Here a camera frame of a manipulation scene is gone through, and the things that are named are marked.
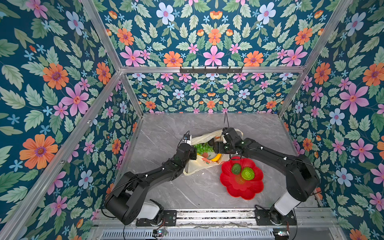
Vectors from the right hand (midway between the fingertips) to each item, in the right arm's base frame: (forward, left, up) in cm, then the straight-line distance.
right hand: (217, 146), depth 89 cm
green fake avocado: (-11, -11, -6) cm, 17 cm away
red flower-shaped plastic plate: (-19, -10, -11) cm, 24 cm away
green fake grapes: (+3, +8, -6) cm, 11 cm away
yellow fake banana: (-4, 0, -8) cm, 9 cm away
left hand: (+1, +13, +3) cm, 13 cm away
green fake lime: (-15, -16, -4) cm, 23 cm away
